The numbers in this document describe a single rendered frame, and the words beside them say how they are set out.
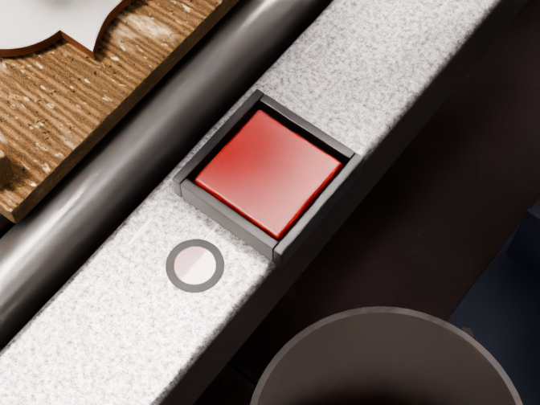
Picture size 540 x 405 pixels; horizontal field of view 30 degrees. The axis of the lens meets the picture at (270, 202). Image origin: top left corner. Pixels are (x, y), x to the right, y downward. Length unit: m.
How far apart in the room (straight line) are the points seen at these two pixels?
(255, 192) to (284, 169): 0.02
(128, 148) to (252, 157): 0.07
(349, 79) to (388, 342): 0.64
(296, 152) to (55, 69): 0.15
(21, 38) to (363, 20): 0.21
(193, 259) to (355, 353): 0.70
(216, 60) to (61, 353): 0.20
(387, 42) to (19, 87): 0.22
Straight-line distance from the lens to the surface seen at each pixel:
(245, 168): 0.56
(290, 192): 0.55
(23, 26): 0.60
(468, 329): 1.52
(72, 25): 0.60
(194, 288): 0.54
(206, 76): 0.60
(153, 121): 0.59
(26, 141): 0.57
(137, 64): 0.59
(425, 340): 1.18
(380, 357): 1.25
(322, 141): 0.56
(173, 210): 0.56
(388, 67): 0.62
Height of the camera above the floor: 1.41
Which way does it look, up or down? 62 degrees down
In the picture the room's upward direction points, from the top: 1 degrees clockwise
